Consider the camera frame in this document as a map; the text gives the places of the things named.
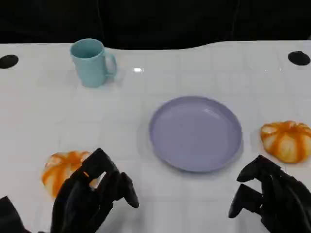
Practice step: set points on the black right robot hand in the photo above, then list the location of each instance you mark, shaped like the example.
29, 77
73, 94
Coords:
284, 199

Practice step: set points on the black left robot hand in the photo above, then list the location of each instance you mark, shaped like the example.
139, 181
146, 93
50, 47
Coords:
80, 194

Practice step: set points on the orange and white bread roll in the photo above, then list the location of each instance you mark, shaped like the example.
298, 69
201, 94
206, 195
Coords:
59, 170
289, 143

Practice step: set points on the lilac plate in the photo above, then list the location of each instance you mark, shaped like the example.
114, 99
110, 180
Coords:
194, 133

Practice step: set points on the pale green mug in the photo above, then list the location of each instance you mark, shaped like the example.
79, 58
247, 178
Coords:
90, 68

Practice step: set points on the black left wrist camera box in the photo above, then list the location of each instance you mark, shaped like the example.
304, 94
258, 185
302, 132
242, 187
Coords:
9, 216

